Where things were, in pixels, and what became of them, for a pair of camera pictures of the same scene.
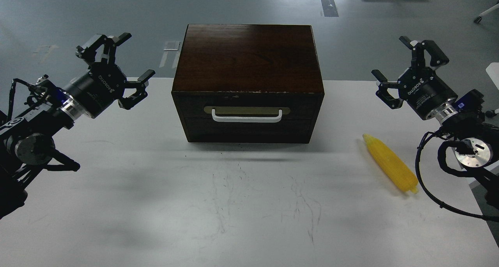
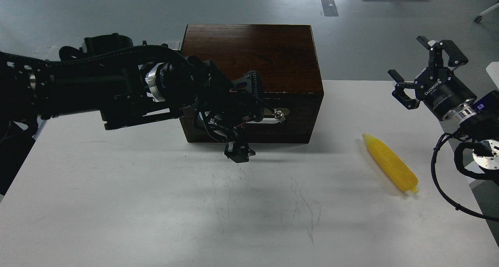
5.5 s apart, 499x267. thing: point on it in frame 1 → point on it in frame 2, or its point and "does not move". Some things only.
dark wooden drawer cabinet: [248, 83] does not move
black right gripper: [420, 89] → [440, 89]
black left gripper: [92, 91] → [220, 107]
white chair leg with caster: [478, 19] does not move
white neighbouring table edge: [492, 70] does not move
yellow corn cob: [404, 178] does not move
